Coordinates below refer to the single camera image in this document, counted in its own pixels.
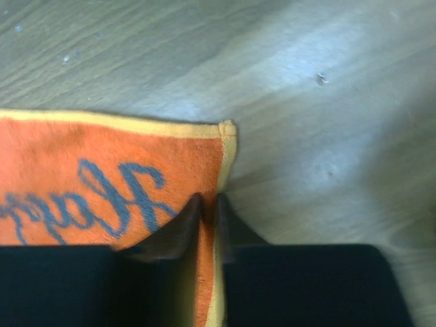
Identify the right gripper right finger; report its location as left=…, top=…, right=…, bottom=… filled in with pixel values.
left=215, top=193, right=414, bottom=326

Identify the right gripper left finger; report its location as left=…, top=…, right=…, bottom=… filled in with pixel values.
left=1, top=193, right=203, bottom=326

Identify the grey orange towel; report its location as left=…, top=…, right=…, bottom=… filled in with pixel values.
left=1, top=110, right=237, bottom=326

